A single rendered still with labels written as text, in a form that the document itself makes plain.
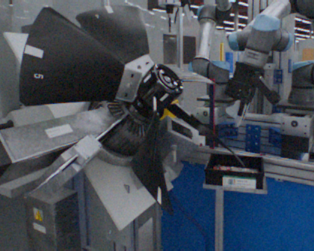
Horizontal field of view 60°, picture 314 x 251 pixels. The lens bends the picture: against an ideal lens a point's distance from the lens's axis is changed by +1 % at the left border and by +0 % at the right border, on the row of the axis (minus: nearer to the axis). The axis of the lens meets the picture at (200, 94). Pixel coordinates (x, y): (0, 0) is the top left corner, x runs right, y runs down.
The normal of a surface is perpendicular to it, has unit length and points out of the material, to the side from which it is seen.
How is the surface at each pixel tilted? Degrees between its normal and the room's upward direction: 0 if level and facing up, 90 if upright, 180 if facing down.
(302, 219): 90
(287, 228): 90
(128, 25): 53
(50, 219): 90
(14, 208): 90
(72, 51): 82
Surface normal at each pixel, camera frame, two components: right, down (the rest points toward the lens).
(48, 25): 0.70, -0.21
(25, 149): 0.69, -0.59
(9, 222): 0.90, 0.06
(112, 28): 0.23, -0.41
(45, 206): -0.44, 0.12
